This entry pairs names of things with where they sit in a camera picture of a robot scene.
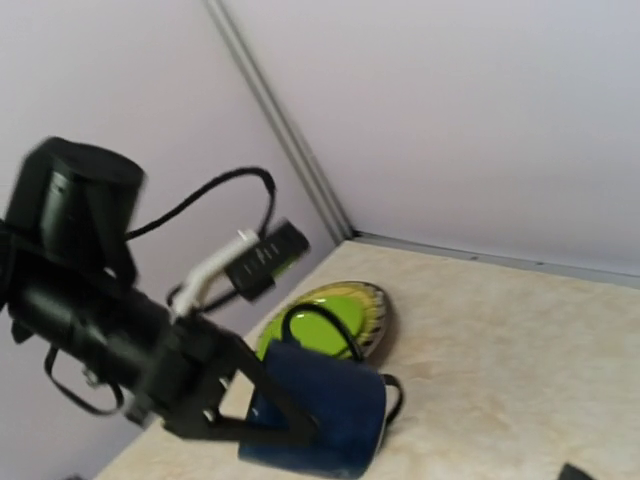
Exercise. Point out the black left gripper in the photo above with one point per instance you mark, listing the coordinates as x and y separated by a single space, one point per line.
68 277

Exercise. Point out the green leaf shaped plate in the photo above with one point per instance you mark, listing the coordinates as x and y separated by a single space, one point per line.
313 331

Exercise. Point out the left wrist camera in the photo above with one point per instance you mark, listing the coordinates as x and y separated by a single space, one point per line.
250 263

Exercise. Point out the dark blue mug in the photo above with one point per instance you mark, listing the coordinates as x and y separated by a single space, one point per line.
352 404

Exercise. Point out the yellow woven pattern plate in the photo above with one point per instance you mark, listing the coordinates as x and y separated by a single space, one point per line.
376 304

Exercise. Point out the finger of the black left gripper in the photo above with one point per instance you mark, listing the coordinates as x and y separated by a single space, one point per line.
300 428

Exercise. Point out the left aluminium corner post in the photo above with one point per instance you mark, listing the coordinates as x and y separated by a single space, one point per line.
290 137

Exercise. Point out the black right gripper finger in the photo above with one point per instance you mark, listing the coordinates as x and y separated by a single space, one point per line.
572 472

